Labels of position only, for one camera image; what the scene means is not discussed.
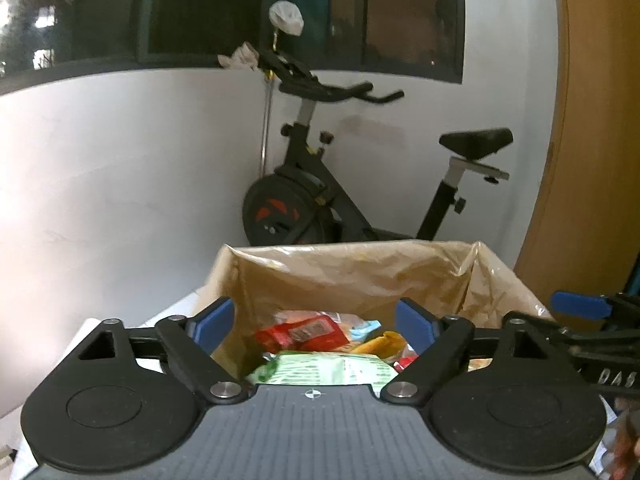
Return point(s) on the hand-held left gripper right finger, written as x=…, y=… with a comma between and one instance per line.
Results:
x=417, y=326

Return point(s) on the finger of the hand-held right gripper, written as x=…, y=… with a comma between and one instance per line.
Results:
x=600, y=342
x=580, y=305

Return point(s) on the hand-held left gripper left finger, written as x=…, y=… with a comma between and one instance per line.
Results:
x=215, y=329

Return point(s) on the brown cardboard box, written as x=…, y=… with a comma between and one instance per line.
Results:
x=220, y=310

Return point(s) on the yellow snack packet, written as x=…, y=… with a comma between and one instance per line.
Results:
x=382, y=342

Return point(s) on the light green snack packet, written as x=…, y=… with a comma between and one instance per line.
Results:
x=320, y=370

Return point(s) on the light blue snack packet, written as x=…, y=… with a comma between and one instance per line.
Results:
x=365, y=330

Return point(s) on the red snack packet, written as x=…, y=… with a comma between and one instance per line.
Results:
x=295, y=334

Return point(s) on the clear plastic box liner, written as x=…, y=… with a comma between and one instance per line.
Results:
x=350, y=275

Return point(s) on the translucent snack packet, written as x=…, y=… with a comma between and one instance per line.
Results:
x=300, y=316

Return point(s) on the black exercise bike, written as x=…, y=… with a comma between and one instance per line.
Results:
x=300, y=195

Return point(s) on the wooden door panel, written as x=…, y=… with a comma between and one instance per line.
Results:
x=595, y=110

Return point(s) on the crumpled rag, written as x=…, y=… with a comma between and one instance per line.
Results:
x=240, y=56

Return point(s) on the dark framed window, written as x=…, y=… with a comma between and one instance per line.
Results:
x=200, y=10

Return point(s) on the white cloth on pole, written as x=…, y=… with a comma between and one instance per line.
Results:
x=286, y=16

